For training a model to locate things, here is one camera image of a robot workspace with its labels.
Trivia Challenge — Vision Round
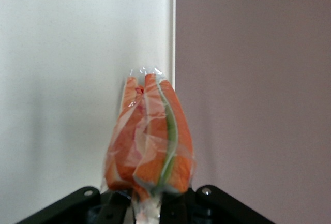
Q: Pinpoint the beige plastic serving tray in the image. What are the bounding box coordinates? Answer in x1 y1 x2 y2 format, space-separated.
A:
0 0 177 224

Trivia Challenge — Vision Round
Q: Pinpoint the sandwich orange filling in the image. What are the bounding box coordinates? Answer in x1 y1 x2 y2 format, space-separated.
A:
103 66 197 224

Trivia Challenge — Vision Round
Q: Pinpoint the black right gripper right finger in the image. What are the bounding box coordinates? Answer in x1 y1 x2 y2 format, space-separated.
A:
158 189 195 224

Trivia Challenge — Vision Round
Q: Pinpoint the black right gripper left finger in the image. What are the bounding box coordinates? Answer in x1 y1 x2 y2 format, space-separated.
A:
99 190 135 224

